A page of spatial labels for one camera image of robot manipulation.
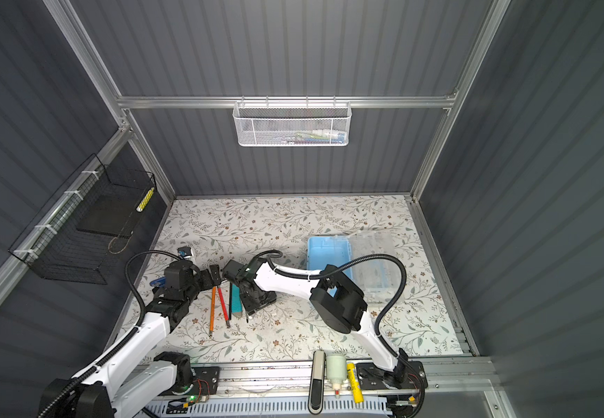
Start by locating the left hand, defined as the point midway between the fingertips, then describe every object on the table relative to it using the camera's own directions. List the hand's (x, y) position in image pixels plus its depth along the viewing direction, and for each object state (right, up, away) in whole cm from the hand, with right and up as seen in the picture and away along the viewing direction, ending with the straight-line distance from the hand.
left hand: (204, 269), depth 86 cm
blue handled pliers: (-18, -5, +6) cm, 19 cm away
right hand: (+18, -14, +1) cm, 23 cm away
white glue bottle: (+42, -24, -17) cm, 52 cm away
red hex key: (+5, -13, +3) cm, 14 cm away
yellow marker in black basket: (-17, +20, -6) cm, 27 cm away
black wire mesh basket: (-30, +9, -20) cm, 37 cm away
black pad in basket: (-24, +18, -9) cm, 31 cm away
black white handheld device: (+37, -27, -16) cm, 49 cm away
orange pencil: (+2, -14, +1) cm, 14 cm away
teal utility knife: (+11, -12, +1) cm, 16 cm away
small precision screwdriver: (+14, -16, -1) cm, 21 cm away
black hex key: (+8, -11, +3) cm, 14 cm away
